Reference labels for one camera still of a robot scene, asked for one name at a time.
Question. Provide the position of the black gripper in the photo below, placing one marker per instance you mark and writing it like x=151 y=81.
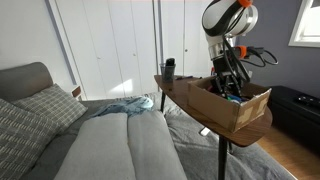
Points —
x=224 y=77

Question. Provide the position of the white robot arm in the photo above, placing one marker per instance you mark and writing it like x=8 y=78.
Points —
x=222 y=20

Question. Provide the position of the colourful markers in box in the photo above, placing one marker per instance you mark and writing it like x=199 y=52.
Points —
x=229 y=97

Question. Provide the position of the brown cardboard box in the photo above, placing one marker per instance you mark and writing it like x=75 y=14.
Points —
x=230 y=115

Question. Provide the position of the black pen on table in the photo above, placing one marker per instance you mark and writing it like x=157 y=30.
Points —
x=183 y=77

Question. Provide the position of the dark wooden side table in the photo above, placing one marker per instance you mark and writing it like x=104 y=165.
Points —
x=177 y=91

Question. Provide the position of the grey mesh pen cup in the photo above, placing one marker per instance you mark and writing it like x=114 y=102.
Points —
x=167 y=70

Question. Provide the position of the black low cabinet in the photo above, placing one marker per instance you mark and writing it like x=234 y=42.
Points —
x=298 y=120

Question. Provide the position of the black object on cabinet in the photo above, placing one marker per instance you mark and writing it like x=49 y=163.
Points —
x=308 y=100

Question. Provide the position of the light grey long pillow right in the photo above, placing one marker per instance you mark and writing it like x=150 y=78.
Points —
x=152 y=149

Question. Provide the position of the light grey long pillow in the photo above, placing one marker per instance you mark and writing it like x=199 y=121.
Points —
x=152 y=149
x=100 y=151

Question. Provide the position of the blue crumpled cloth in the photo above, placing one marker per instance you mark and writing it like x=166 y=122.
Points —
x=131 y=107

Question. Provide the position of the white wardrobe doors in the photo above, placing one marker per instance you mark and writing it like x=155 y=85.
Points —
x=115 y=47

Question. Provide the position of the light grey long pillow left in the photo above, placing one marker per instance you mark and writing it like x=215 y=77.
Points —
x=100 y=151

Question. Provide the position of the checked grey pillow far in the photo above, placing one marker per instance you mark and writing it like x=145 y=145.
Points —
x=55 y=104

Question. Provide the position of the checked grey pillow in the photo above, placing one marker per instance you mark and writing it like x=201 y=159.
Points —
x=55 y=104
x=23 y=137

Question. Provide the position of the grey upholstered headboard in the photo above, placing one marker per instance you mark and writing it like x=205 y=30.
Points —
x=23 y=81

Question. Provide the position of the checked grey pillow near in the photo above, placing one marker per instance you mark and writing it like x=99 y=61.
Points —
x=23 y=137

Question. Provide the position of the white window frame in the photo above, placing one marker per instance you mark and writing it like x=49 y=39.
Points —
x=306 y=31

